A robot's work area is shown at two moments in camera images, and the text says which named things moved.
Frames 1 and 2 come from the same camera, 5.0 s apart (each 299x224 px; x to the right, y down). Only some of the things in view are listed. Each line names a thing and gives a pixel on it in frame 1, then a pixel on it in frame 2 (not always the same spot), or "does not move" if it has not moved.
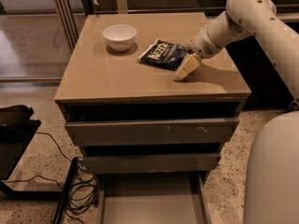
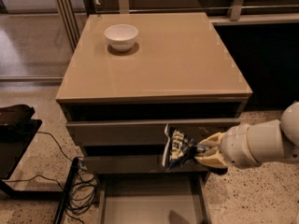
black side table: (13, 142) does not move
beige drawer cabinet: (123, 107) does not move
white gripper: (204, 46) to (234, 147)
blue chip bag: (164, 54) to (178, 148)
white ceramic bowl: (120, 37) does not move
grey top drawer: (151, 132) does not move
